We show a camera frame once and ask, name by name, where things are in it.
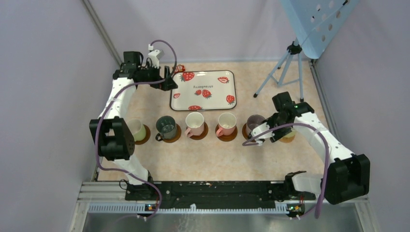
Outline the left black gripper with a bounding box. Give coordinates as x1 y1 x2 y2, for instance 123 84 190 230
137 61 177 91

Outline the green mug back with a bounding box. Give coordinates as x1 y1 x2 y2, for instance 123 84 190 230
279 129 296 143

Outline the purple mug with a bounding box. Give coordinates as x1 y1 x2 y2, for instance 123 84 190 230
246 115 265 134

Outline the white strawberry tray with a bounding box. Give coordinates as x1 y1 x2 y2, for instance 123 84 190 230
170 70 237 111

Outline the brown coaster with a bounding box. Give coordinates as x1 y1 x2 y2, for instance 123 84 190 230
134 124 151 145
215 124 238 142
185 122 208 140
242 123 258 140
163 124 182 143

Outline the dark green mug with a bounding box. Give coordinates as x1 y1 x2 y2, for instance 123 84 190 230
155 116 176 141

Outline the pink mug front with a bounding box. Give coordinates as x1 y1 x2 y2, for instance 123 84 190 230
184 112 205 137

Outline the pink mug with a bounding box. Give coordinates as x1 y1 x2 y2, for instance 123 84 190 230
216 113 237 137
184 112 205 137

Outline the pink mug back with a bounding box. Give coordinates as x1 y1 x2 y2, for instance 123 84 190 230
216 113 237 137

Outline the green mug front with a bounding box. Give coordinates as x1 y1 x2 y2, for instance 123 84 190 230
127 119 146 142

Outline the light blue music stand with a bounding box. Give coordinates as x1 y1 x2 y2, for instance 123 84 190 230
253 0 359 102

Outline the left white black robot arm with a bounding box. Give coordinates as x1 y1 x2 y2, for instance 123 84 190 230
89 48 178 200

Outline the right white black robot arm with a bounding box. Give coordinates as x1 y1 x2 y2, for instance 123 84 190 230
266 92 370 204

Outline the red snack packet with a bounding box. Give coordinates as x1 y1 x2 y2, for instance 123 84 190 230
175 64 186 73

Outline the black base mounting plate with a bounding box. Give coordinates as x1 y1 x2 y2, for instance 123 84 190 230
125 181 316 209

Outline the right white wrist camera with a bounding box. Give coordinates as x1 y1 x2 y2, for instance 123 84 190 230
251 122 274 146

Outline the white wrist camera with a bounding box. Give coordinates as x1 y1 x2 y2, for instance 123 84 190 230
147 44 164 69
251 122 274 146

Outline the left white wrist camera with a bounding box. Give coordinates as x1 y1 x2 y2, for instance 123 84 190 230
147 44 164 69

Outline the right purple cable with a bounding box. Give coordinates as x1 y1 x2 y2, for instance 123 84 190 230
242 123 331 220

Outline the purple cable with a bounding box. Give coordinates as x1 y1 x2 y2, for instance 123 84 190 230
242 123 331 220
95 40 178 221

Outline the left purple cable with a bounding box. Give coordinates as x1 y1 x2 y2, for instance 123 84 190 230
95 40 178 221

